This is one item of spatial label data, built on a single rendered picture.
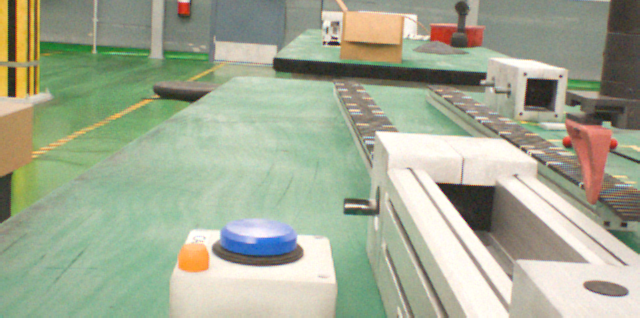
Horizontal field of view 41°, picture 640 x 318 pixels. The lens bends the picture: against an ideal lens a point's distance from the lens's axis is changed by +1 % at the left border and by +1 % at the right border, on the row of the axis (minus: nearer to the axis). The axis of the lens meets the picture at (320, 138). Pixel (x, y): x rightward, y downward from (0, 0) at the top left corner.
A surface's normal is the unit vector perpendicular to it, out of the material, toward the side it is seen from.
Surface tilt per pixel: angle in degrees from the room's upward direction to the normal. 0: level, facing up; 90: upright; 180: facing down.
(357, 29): 68
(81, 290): 0
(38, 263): 0
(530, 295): 90
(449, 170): 90
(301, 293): 90
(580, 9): 90
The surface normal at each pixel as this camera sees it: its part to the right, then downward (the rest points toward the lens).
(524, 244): -1.00, -0.06
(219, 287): 0.04, 0.17
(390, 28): -0.04, -0.29
